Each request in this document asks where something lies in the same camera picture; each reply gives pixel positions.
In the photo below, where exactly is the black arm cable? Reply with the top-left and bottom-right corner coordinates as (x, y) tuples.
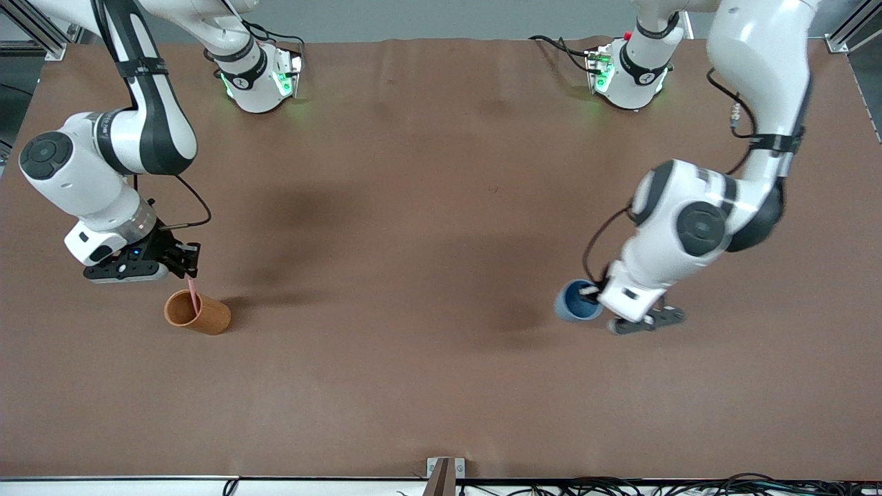
(131, 172), (212, 230)
(582, 69), (759, 285)

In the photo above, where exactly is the orange cylindrical cup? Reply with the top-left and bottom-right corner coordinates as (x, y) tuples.
(164, 289), (232, 336)

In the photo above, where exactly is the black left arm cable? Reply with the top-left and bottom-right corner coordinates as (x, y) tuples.
(582, 69), (759, 285)

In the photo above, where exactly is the black cable bundle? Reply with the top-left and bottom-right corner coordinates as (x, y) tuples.
(458, 472), (882, 496)

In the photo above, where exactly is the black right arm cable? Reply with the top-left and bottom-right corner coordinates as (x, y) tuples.
(131, 172), (212, 230)

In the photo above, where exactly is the black left base cable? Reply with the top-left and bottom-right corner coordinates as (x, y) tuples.
(529, 34), (600, 75)

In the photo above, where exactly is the black right base cable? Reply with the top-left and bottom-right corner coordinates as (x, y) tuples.
(238, 21), (308, 60)

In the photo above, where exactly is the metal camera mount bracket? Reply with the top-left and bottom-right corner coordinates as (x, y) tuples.
(427, 457), (466, 496)

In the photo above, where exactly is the brown table cover sheet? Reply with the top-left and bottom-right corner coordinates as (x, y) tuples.
(0, 36), (882, 481)

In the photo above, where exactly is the black base cable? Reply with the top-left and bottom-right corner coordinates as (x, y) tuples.
(529, 34), (600, 75)
(238, 21), (308, 60)

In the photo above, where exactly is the blue cup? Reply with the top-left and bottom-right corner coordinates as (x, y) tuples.
(554, 279), (606, 323)

